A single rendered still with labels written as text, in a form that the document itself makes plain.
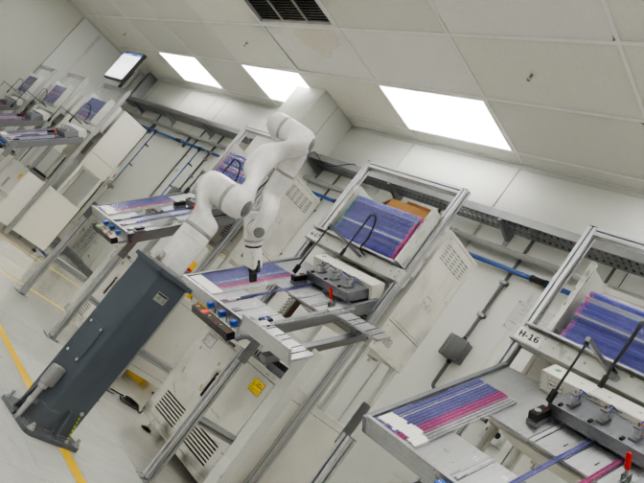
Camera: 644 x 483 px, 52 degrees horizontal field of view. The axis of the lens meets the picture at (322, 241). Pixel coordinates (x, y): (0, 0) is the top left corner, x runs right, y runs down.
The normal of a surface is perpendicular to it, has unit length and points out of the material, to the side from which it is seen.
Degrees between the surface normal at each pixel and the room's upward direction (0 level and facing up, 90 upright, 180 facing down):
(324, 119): 90
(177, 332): 90
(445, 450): 44
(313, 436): 90
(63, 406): 90
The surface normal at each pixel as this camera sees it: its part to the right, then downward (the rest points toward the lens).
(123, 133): 0.58, 0.28
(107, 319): -0.45, -0.51
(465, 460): 0.04, -0.95
